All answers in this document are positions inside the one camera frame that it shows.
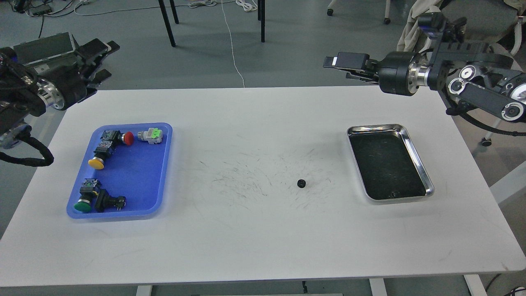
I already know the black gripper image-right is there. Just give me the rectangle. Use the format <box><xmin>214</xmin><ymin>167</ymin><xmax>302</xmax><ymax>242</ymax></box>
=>
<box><xmin>323</xmin><ymin>52</ymin><xmax>431</xmax><ymax>96</ymax></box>

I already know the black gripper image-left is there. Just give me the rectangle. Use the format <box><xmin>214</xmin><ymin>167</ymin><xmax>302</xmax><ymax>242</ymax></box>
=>
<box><xmin>36</xmin><ymin>39</ymin><xmax>120</xmax><ymax>111</ymax></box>

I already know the silver metal tray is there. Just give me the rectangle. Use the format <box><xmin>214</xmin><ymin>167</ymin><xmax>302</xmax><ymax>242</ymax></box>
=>
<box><xmin>347</xmin><ymin>124</ymin><xmax>435</xmax><ymax>204</ymax></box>

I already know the blue plastic tray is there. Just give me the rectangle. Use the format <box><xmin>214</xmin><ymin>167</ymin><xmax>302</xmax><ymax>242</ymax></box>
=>
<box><xmin>66</xmin><ymin>123</ymin><xmax>173</xmax><ymax>220</ymax></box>

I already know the grey green storage crate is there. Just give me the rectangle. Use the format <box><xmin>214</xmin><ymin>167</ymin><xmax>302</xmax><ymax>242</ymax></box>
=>
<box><xmin>11</xmin><ymin>32</ymin><xmax>83</xmax><ymax>79</ymax></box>

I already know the beige cloth on chair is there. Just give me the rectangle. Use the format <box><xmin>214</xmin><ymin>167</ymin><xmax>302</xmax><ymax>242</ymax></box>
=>
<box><xmin>396</xmin><ymin>0</ymin><xmax>442</xmax><ymax>53</ymax></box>

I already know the black table leg left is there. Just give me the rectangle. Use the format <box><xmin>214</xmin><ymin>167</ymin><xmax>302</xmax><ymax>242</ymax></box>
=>
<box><xmin>158</xmin><ymin>0</ymin><xmax>179</xmax><ymax>48</ymax></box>

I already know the black table leg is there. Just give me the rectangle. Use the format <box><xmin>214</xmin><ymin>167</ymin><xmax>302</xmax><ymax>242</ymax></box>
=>
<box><xmin>256</xmin><ymin>0</ymin><xmax>265</xmax><ymax>43</ymax></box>
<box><xmin>158</xmin><ymin>0</ymin><xmax>179</xmax><ymax>48</ymax></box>

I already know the black table leg right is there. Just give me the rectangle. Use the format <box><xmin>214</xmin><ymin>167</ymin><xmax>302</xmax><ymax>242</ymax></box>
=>
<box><xmin>256</xmin><ymin>0</ymin><xmax>265</xmax><ymax>43</ymax></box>

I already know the grey office chair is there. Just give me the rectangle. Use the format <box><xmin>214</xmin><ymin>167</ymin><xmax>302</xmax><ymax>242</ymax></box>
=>
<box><xmin>392</xmin><ymin>0</ymin><xmax>526</xmax><ymax>146</ymax></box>

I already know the black floor cable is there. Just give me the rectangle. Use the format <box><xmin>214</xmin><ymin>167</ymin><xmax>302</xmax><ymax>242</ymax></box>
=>
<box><xmin>10</xmin><ymin>0</ymin><xmax>83</xmax><ymax>37</ymax></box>

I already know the red push button switch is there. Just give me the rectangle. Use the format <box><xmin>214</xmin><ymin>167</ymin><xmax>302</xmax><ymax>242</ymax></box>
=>
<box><xmin>100</xmin><ymin>130</ymin><xmax>134</xmax><ymax>146</ymax></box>

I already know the yellow push button switch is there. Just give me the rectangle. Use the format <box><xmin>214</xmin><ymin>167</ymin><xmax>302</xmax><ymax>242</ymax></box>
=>
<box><xmin>87</xmin><ymin>140</ymin><xmax>115</xmax><ymax>170</ymax></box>

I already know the grey green switch module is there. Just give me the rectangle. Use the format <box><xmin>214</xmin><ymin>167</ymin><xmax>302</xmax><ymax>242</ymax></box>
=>
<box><xmin>137</xmin><ymin>127</ymin><xmax>163</xmax><ymax>145</ymax></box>

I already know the black wrist camera image-right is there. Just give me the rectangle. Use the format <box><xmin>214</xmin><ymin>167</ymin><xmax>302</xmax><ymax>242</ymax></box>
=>
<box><xmin>417</xmin><ymin>12</ymin><xmax>467</xmax><ymax>43</ymax></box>

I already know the green push button switch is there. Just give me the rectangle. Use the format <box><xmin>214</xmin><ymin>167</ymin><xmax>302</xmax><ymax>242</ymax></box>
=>
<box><xmin>74</xmin><ymin>178</ymin><xmax>102</xmax><ymax>213</ymax></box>

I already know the white floor cable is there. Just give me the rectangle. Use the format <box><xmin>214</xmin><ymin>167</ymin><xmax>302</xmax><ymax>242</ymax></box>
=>
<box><xmin>74</xmin><ymin>0</ymin><xmax>258</xmax><ymax>88</ymax></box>

